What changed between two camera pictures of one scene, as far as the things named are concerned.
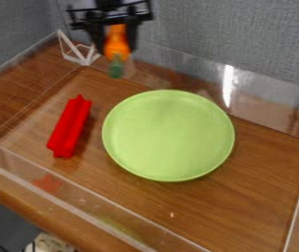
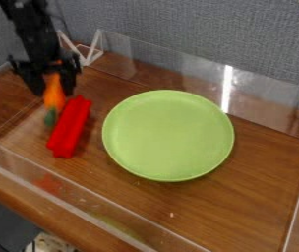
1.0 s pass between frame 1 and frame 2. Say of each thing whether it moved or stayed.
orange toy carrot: moved
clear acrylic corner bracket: stayed
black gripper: moved
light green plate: stayed
